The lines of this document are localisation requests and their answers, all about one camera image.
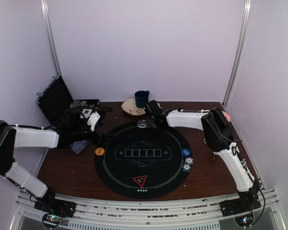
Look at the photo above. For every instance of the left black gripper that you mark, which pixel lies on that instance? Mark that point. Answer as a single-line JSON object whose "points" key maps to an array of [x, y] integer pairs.
{"points": [[103, 136]]}

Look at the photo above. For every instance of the orange big blind button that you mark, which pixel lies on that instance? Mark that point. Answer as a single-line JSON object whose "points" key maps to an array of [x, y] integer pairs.
{"points": [[99, 151]]}

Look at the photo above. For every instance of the blue small blind button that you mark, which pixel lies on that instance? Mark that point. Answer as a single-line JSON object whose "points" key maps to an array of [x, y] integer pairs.
{"points": [[186, 152]]}

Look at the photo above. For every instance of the blue ten poker chip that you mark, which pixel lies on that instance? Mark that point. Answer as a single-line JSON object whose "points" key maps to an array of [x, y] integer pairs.
{"points": [[189, 161]]}

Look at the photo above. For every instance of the green fifty poker chip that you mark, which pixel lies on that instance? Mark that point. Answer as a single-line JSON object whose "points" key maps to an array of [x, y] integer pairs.
{"points": [[186, 167]]}

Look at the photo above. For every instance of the red triangle all-in marker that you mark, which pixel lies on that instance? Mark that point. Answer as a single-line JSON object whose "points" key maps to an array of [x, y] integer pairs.
{"points": [[140, 180]]}

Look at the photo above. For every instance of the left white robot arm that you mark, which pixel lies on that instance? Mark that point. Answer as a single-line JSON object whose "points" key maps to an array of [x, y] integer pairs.
{"points": [[75, 124]]}

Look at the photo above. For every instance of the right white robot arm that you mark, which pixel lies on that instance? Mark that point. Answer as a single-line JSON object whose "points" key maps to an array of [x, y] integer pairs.
{"points": [[218, 138]]}

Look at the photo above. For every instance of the blue playing card deck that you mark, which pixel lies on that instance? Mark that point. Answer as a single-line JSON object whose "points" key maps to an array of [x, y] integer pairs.
{"points": [[78, 146]]}

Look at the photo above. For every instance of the dark blue mug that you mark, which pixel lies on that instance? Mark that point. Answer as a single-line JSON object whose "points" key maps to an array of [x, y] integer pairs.
{"points": [[141, 98]]}

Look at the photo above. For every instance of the beige ceramic saucer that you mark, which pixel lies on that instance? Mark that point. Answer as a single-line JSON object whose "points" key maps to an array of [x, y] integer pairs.
{"points": [[129, 106]]}

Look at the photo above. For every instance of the round black poker mat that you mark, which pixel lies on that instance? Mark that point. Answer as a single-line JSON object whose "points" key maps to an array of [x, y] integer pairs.
{"points": [[135, 151]]}

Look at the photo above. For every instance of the black poker set case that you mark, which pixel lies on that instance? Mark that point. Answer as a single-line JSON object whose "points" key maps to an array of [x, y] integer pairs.
{"points": [[56, 99]]}

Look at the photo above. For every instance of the red patterned small bowl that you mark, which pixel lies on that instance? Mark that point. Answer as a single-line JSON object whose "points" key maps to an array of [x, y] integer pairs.
{"points": [[227, 116]]}

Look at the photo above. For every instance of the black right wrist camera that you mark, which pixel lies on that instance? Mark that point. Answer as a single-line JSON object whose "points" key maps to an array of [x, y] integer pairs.
{"points": [[153, 109]]}

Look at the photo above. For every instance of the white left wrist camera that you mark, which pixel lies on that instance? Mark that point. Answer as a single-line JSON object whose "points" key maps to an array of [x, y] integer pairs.
{"points": [[93, 120]]}

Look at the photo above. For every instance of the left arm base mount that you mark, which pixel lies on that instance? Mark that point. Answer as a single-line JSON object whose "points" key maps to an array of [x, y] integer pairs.
{"points": [[53, 216]]}

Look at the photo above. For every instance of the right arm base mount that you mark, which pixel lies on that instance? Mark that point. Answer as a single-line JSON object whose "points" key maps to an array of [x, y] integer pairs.
{"points": [[243, 213]]}

